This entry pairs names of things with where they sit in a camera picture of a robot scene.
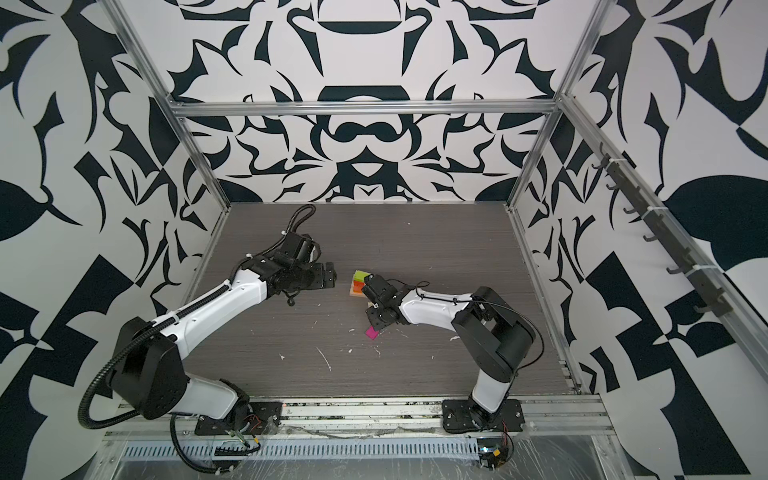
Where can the grey wall hook rack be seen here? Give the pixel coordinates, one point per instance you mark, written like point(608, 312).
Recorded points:
point(665, 230)

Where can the aluminium mounting rail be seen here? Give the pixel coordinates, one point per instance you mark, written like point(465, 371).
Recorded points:
point(383, 417)

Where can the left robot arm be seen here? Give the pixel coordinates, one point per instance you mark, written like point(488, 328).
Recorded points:
point(146, 375)

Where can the aluminium cage frame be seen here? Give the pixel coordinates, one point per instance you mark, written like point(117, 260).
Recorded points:
point(743, 323)

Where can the magenta wood block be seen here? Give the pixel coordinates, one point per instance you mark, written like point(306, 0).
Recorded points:
point(372, 332)

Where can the green lit controller board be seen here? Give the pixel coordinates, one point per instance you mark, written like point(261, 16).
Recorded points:
point(493, 457)

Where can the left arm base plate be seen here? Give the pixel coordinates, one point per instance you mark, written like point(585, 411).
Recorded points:
point(252, 419)

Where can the white slotted cable duct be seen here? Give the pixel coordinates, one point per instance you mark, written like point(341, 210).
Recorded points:
point(464, 449)

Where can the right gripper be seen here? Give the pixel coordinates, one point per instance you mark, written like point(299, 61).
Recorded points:
point(371, 314)

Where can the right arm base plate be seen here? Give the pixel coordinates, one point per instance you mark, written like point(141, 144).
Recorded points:
point(465, 416)

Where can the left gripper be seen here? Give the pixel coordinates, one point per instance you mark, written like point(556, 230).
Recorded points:
point(320, 280)

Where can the green wood block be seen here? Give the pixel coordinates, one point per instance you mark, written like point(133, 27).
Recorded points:
point(359, 276)

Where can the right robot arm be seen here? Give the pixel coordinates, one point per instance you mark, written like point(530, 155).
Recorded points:
point(497, 337)

